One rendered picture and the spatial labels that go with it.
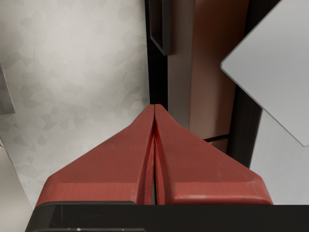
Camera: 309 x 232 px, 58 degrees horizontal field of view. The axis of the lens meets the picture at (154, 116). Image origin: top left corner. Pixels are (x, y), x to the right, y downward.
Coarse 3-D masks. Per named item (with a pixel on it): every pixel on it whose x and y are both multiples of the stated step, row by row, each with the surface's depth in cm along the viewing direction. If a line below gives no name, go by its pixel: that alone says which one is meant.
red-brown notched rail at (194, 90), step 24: (192, 0) 18; (216, 0) 18; (240, 0) 19; (192, 24) 19; (216, 24) 19; (240, 24) 20; (192, 48) 20; (216, 48) 20; (168, 72) 27; (192, 72) 21; (216, 72) 22; (168, 96) 29; (192, 96) 22; (216, 96) 23; (192, 120) 24; (216, 120) 24; (216, 144) 26
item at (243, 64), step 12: (264, 24) 17; (252, 36) 17; (264, 36) 17; (240, 48) 17; (252, 48) 17; (264, 48) 18; (228, 60) 17; (240, 60) 18; (252, 60) 18; (228, 72) 18; (240, 72) 18; (252, 72) 18; (240, 84) 19; (252, 84) 19; (252, 96) 19
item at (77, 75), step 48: (0, 0) 28; (48, 0) 29; (96, 0) 30; (0, 48) 30; (48, 48) 31; (96, 48) 33; (144, 48) 34; (48, 96) 35; (96, 96) 36; (144, 96) 38; (48, 144) 38; (96, 144) 41
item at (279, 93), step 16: (288, 0) 16; (304, 0) 16; (272, 16) 16; (288, 16) 17; (304, 16) 17; (272, 32) 17; (288, 32) 17; (304, 32) 18; (272, 48) 18; (288, 48) 18; (304, 48) 18; (272, 64) 18; (288, 64) 19; (304, 64) 19; (272, 80) 19; (288, 80) 19; (304, 80) 20; (256, 96) 20; (272, 96) 20; (288, 96) 20; (304, 96) 21; (272, 112) 21; (288, 112) 21; (304, 112) 22; (288, 128) 22; (304, 128) 23; (304, 144) 24
